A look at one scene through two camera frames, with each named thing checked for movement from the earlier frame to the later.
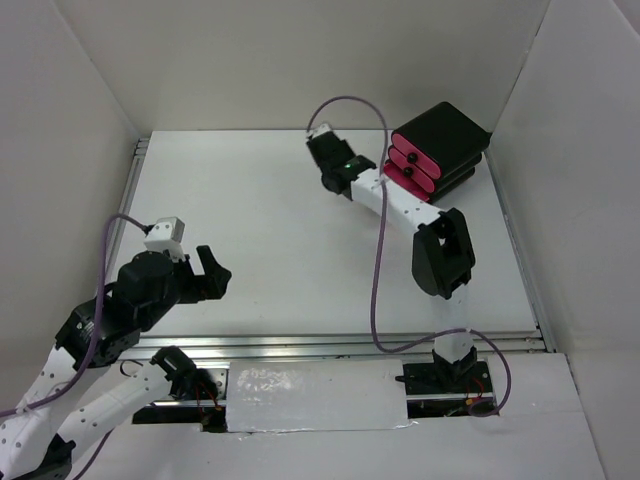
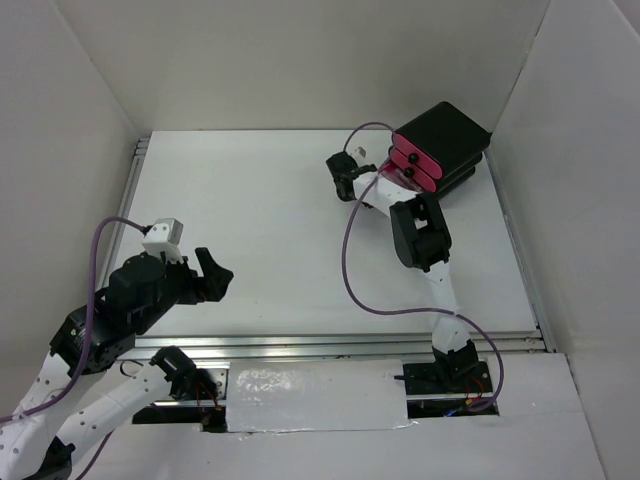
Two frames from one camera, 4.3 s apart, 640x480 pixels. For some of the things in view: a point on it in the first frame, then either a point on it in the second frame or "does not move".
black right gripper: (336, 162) -> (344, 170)
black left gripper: (216, 275) does not move
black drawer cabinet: (435, 151) does not move
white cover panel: (305, 395) does not move
